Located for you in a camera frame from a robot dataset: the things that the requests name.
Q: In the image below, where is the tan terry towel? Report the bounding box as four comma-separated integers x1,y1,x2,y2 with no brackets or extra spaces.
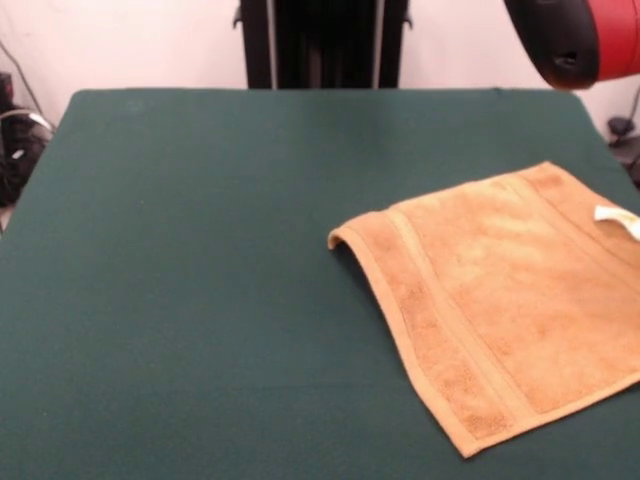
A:
327,159,640,446

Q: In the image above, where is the dark green tablecloth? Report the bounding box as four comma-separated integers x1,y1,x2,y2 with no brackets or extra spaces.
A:
0,87,640,480

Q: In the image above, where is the black equipment pile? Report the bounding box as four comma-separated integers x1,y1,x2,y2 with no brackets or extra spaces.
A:
0,107,54,207

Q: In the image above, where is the black plug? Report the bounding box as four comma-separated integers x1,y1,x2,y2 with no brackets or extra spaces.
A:
607,116,634,149

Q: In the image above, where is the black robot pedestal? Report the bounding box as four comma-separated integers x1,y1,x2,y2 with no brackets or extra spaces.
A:
232,0,415,90

